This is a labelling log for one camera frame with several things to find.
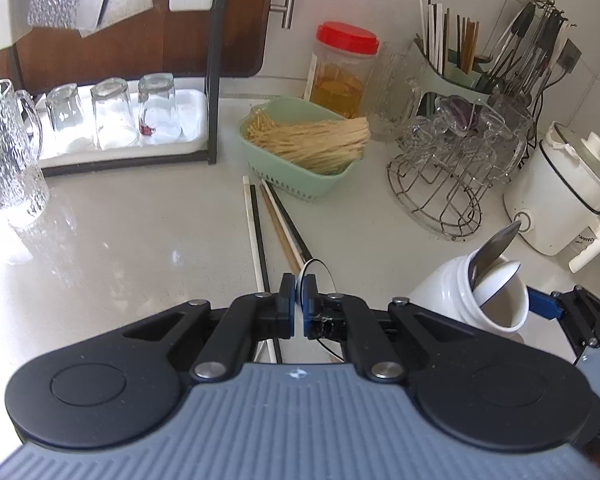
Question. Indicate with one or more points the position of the white electric pot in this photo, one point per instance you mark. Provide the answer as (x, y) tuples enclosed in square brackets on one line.
[(545, 205)]

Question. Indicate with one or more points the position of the white ceramic mug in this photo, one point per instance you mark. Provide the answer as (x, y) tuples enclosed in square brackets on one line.
[(445, 300)]

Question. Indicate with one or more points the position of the assorted chopstick bunch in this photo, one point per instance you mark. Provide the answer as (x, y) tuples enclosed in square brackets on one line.
[(437, 35)]

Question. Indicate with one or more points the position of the brown wooden cutting board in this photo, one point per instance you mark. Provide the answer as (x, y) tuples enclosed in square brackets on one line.
[(240, 20)]

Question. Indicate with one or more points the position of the white black-rimmed ceramic spoon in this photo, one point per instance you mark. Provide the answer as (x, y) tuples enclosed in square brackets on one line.
[(497, 280), (320, 280)]

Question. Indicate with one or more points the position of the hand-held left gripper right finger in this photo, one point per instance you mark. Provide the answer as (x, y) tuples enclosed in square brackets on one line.
[(308, 305)]

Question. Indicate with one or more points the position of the stained white chopstick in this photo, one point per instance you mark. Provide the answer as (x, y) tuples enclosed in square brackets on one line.
[(254, 240)]

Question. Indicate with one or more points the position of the wooden chopstick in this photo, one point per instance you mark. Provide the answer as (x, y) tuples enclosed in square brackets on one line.
[(281, 230)]

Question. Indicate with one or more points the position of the thin white chopstick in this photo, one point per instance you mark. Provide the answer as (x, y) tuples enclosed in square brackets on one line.
[(289, 230)]

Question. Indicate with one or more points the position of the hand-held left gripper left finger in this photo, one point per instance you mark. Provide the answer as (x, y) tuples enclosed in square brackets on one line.
[(290, 310)]

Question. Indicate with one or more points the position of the large metal spoon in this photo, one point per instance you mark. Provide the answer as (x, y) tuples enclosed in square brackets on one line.
[(495, 250)]

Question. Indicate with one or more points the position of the purple glass cup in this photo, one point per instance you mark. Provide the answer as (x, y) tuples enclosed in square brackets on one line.
[(460, 110)]

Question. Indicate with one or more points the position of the clear cut glass cup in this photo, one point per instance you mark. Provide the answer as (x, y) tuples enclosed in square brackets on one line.
[(485, 152), (425, 135)]

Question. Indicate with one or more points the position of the textured glass jug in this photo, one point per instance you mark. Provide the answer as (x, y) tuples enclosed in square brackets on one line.
[(390, 90)]

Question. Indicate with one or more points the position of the plastic jar with red lid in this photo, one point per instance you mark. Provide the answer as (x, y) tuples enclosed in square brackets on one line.
[(340, 85)]

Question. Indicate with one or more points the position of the hanging kitchen tools group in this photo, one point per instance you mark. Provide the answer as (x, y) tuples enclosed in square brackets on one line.
[(522, 25)]

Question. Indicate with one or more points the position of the black chopstick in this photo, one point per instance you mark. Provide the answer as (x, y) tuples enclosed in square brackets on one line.
[(296, 230), (260, 260)]

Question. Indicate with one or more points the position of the bundle of pale thin sticks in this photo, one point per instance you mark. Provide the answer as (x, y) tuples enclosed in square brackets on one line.
[(310, 142)]

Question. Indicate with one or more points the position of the metal hook rail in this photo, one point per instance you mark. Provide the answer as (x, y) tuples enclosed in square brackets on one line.
[(550, 2)]

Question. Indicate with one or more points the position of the black wall socket strip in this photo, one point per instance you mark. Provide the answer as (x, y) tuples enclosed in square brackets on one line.
[(570, 57)]

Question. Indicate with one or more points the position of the white drip tray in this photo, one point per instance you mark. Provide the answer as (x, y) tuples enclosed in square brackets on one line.
[(80, 152)]

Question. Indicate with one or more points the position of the black metal dish rack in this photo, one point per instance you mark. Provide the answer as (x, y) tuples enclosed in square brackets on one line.
[(213, 85)]

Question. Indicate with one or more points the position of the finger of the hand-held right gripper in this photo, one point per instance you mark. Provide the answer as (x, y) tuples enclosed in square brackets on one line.
[(542, 302)]

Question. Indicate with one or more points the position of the tall textured glass pitcher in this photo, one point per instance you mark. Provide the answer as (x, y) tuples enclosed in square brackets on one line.
[(517, 125)]

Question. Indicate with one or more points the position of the pot lid with white knob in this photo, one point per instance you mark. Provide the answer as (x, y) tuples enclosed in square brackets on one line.
[(592, 147)]

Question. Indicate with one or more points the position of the green plastic basket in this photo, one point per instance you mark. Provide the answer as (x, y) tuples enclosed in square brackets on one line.
[(280, 180)]

